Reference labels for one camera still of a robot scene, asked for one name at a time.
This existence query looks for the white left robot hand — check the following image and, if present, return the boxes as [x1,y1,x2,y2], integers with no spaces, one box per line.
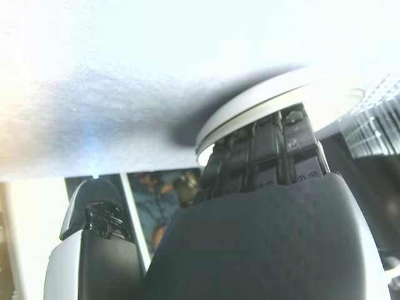
[43,102,385,300]

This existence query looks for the metal wire plate rack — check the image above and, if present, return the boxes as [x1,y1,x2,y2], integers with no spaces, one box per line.
[339,73,400,157]

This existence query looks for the seated person in blue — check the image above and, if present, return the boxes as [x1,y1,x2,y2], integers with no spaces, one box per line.
[131,171,203,251]

